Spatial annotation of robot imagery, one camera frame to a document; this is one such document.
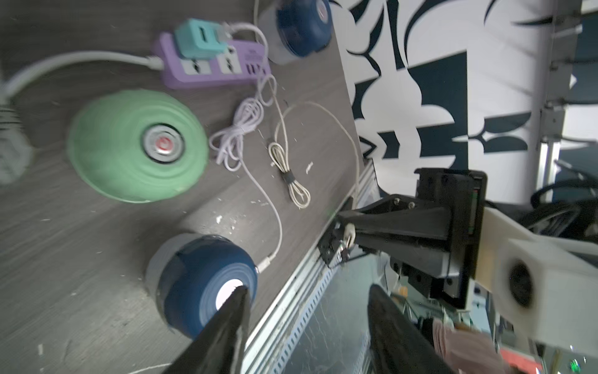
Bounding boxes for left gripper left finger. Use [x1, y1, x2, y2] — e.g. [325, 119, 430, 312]
[165, 286, 251, 373]

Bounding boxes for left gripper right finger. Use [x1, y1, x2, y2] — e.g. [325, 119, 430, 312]
[368, 285, 452, 373]

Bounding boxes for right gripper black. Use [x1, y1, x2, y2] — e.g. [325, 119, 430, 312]
[337, 168, 487, 309]

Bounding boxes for beige USB cable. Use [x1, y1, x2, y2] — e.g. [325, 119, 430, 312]
[267, 74, 361, 210]

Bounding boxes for lavender USB cable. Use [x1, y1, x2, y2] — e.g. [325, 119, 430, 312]
[207, 22, 284, 274]

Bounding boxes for teal USB charger adapter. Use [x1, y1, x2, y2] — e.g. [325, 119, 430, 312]
[174, 19, 228, 60]

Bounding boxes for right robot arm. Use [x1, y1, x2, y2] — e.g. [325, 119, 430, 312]
[328, 168, 597, 309]

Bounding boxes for purple power strip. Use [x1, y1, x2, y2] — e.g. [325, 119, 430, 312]
[154, 33, 271, 90]

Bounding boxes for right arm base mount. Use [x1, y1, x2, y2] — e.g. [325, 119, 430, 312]
[317, 197, 375, 269]

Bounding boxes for purple strip white cord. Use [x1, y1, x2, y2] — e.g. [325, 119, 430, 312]
[0, 50, 164, 101]

